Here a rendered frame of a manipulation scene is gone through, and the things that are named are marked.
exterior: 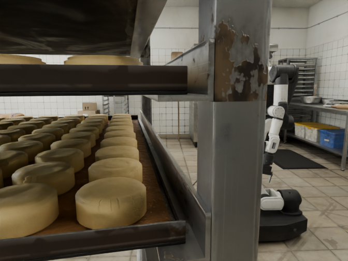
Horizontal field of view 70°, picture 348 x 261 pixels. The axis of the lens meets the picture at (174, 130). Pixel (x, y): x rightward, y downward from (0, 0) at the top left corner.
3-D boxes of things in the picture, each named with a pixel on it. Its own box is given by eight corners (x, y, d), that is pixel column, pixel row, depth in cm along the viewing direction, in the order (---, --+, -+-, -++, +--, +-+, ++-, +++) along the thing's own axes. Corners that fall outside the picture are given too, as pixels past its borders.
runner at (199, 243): (131, 119, 75) (131, 110, 75) (141, 119, 76) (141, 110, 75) (160, 269, 13) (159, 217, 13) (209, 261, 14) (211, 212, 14)
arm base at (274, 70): (289, 84, 180) (288, 69, 182) (299, 77, 168) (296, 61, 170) (269, 84, 180) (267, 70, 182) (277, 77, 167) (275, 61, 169)
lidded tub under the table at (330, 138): (316, 143, 441) (317, 129, 436) (342, 143, 444) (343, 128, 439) (331, 148, 403) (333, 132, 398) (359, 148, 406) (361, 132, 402)
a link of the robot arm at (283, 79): (287, 85, 179) (288, 65, 177) (294, 84, 170) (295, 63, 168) (272, 85, 179) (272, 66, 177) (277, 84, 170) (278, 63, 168)
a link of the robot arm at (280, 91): (281, 116, 184) (283, 85, 181) (290, 117, 171) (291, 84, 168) (266, 116, 184) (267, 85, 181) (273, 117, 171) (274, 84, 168)
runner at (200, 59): (130, 89, 74) (130, 79, 73) (140, 89, 74) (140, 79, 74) (157, 101, 12) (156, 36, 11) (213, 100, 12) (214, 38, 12)
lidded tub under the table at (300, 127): (292, 134, 526) (293, 122, 521) (314, 134, 526) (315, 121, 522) (301, 138, 488) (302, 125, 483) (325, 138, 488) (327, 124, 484)
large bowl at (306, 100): (295, 103, 514) (295, 96, 512) (314, 103, 516) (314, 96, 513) (306, 104, 476) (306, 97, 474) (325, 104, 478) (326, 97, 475)
